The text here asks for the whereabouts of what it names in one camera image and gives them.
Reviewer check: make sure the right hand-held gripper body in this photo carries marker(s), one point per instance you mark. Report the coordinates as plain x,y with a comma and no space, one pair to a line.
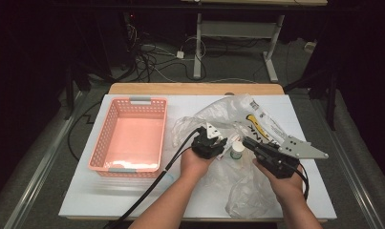
296,149

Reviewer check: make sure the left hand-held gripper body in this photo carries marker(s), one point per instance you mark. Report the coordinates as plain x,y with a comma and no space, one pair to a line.
204,146

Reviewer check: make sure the white tube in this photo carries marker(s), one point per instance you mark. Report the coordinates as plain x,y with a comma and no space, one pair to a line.
226,152

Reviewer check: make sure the white round jar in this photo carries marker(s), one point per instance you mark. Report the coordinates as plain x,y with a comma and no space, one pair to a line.
237,149

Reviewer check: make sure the clear plastic bag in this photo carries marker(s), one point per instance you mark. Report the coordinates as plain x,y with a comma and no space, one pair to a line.
244,187

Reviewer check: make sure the pink plastic basket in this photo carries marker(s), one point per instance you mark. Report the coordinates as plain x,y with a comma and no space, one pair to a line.
132,133

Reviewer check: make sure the person's left hand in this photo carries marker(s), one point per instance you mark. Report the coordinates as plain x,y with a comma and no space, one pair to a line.
193,167

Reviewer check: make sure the person's right hand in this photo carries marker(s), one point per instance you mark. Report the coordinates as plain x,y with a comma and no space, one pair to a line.
285,186

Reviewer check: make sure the black stand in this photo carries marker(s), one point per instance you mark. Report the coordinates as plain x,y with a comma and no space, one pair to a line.
69,95
331,101

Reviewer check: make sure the white power adapter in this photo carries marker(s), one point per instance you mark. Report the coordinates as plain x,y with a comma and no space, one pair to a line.
180,54

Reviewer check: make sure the white floor socket box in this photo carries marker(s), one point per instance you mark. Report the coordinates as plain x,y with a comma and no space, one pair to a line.
310,47

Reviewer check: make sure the white board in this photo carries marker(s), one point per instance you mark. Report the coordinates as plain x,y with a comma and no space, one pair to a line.
85,197

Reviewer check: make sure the metal floor rail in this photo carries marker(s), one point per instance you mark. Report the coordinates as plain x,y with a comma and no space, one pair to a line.
355,178
40,175

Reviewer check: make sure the white desk frame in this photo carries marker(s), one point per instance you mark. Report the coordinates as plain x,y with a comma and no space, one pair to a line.
198,47

